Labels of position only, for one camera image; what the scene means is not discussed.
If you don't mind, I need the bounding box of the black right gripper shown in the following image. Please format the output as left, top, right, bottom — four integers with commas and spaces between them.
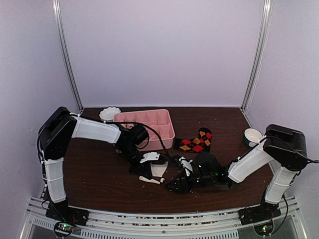
166, 171, 215, 195

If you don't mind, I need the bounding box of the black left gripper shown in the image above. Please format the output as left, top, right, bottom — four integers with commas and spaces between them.
118, 144, 152, 179

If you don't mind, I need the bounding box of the beige brown striped sock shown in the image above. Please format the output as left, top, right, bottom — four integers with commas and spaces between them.
139, 162, 168, 185

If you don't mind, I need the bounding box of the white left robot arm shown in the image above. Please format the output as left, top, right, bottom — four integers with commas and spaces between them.
37, 107, 165, 221

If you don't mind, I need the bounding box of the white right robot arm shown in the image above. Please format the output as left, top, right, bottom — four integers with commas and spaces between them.
165, 124, 308, 220

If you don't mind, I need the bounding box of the black red argyle sock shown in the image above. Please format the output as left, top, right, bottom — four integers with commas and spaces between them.
173, 127, 212, 153

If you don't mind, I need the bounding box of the white scalloped ceramic bowl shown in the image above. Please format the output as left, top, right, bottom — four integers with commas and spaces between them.
99, 107, 121, 122

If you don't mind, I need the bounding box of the pink divided organizer tray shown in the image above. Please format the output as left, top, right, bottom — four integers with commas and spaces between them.
114, 109, 175, 151

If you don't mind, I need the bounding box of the white dark blue cup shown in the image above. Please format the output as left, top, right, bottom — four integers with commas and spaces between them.
243, 128, 263, 147

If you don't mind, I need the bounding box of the front aluminium rail base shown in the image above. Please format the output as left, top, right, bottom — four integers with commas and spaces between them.
23, 195, 304, 239

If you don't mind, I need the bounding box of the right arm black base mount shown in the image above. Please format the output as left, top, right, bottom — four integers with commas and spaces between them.
238, 203, 282, 225

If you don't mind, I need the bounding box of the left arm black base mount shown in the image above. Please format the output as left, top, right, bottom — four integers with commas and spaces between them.
45, 199, 89, 226

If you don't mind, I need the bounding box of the left aluminium frame post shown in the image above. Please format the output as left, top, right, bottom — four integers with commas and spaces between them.
52, 0, 84, 112

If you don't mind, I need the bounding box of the aluminium frame post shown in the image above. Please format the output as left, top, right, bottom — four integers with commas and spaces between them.
52, 0, 84, 112
241, 0, 273, 113

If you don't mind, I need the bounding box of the right aluminium frame post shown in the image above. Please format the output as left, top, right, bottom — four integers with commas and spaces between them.
241, 0, 273, 113

